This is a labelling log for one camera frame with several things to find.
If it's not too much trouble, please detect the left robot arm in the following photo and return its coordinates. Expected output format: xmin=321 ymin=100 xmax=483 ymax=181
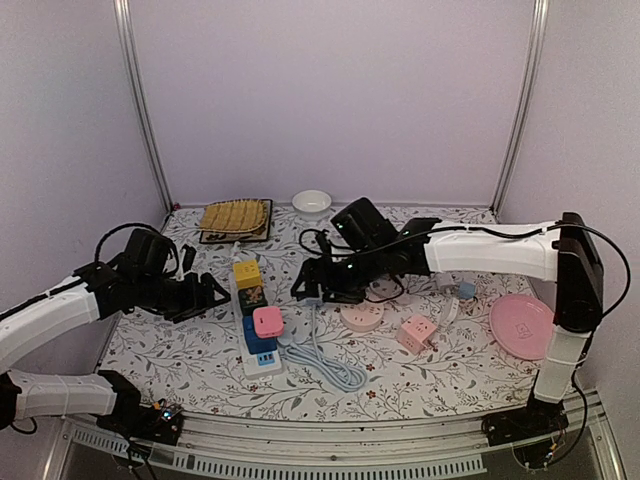
xmin=1 ymin=262 xmax=231 ymax=436

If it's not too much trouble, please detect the left aluminium frame post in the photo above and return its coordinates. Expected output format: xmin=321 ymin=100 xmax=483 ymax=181
xmin=113 ymin=0 xmax=174 ymax=213

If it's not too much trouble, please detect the pink round socket base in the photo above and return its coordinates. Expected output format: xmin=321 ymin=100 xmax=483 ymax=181
xmin=340 ymin=301 xmax=384 ymax=333

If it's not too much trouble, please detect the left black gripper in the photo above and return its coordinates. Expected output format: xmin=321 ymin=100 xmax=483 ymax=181
xmin=136 ymin=271 xmax=231 ymax=323

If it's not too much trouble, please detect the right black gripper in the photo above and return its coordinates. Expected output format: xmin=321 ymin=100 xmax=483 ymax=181
xmin=293 ymin=242 xmax=387 ymax=302

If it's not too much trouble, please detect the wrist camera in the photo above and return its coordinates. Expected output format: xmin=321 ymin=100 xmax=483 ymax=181
xmin=122 ymin=228 xmax=172 ymax=275
xmin=331 ymin=197 xmax=398 ymax=251

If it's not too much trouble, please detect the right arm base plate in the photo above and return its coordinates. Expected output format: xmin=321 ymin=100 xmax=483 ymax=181
xmin=481 ymin=398 xmax=569 ymax=446

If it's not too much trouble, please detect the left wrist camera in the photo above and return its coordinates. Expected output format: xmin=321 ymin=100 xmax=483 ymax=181
xmin=122 ymin=228 xmax=172 ymax=275

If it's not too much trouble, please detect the white plug adapter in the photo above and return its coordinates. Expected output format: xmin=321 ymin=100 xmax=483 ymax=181
xmin=439 ymin=297 xmax=460 ymax=327

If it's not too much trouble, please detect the yellow cube adapter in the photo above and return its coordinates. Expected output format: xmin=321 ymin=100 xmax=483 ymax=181
xmin=233 ymin=259 xmax=263 ymax=290

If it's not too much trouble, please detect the white long power strip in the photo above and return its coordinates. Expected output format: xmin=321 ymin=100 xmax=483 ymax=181
xmin=229 ymin=241 xmax=284 ymax=380

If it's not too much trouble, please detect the front aluminium rail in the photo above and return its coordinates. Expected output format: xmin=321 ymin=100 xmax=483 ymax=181
xmin=38 ymin=389 xmax=633 ymax=479

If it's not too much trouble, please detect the small light blue plug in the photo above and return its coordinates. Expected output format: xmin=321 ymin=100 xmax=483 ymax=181
xmin=458 ymin=281 xmax=476 ymax=300

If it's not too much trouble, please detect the dark blue cube adapter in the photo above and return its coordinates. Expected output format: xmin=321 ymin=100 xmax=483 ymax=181
xmin=242 ymin=316 xmax=277 ymax=355

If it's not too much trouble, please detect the right aluminium frame post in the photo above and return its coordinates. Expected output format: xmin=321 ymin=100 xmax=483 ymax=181
xmin=490 ymin=0 xmax=550 ymax=217

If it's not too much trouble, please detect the pink square plug adapter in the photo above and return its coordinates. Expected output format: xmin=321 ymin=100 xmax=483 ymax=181
xmin=252 ymin=306 xmax=284 ymax=338

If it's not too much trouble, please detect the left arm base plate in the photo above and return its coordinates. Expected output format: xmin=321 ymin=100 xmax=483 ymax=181
xmin=96 ymin=399 xmax=184 ymax=446

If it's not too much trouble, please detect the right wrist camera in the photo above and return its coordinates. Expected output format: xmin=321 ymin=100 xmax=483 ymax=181
xmin=331 ymin=197 xmax=398 ymax=251

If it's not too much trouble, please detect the yellow woven mat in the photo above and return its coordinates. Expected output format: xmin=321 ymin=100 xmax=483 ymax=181
xmin=199 ymin=199 xmax=273 ymax=245

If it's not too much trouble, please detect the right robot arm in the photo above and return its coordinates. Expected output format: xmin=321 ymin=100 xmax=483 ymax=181
xmin=291 ymin=205 xmax=612 ymax=436

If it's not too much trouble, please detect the white ceramic bowl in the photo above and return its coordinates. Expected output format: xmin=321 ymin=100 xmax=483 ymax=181
xmin=292 ymin=189 xmax=332 ymax=220

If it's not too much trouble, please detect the pink cube socket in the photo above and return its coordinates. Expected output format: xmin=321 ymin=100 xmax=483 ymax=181
xmin=396 ymin=314 xmax=437 ymax=355

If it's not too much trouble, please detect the pink plate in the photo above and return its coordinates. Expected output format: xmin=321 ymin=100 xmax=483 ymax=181
xmin=489 ymin=294 xmax=554 ymax=361

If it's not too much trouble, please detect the green patterned cube adapter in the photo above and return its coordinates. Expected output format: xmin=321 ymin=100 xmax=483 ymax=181
xmin=238 ymin=285 xmax=268 ymax=311

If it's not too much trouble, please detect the light blue power strip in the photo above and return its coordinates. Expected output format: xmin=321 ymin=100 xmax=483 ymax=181
xmin=277 ymin=300 xmax=368 ymax=393

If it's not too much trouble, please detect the aluminium frame post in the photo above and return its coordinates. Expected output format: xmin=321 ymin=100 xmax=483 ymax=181
xmin=490 ymin=0 xmax=550 ymax=217
xmin=113 ymin=0 xmax=174 ymax=213

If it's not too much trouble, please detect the white coiled cable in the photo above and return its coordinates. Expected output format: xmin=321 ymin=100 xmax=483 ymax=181
xmin=367 ymin=277 xmax=416 ymax=306

